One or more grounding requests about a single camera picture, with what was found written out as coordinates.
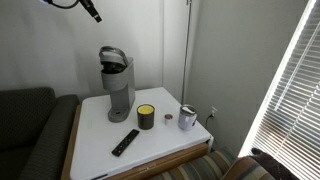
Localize striped upholstered armchair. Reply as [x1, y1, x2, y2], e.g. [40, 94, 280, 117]
[146, 148, 278, 180]

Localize thin metal pole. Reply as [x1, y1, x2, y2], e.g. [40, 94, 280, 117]
[180, 0, 193, 105]

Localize dark brown cloth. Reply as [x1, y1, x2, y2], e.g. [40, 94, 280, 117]
[250, 147, 300, 180]

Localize wooden side table frame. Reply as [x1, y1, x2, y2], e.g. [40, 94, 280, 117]
[60, 103, 214, 180]

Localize yellow candle in dark jar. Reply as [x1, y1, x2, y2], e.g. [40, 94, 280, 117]
[136, 103, 156, 131]

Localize grey Keurig coffee machine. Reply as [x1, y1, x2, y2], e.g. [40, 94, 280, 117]
[99, 56, 136, 124]

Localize black cable with blue tape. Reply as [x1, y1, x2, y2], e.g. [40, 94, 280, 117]
[38, 0, 83, 10]

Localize grey coffee machine lid handle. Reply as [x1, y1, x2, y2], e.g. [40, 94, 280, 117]
[98, 45, 130, 75]

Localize white mug with handle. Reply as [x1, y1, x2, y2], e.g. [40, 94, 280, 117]
[177, 104, 198, 132]

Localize dark grey sofa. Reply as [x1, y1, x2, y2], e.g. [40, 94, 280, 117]
[0, 87, 80, 180]

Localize black power plug cable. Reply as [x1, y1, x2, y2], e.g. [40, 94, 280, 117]
[204, 113, 215, 132]

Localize black remote control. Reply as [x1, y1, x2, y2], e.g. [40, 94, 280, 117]
[111, 128, 141, 158]

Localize white window blinds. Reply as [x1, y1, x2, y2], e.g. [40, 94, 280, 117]
[238, 0, 320, 180]

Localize small black flat strip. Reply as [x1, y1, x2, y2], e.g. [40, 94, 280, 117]
[89, 173, 109, 180]

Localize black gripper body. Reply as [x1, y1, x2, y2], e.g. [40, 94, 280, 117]
[78, 0, 98, 16]

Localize small coffee pod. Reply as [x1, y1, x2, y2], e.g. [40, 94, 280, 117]
[164, 113, 174, 126]

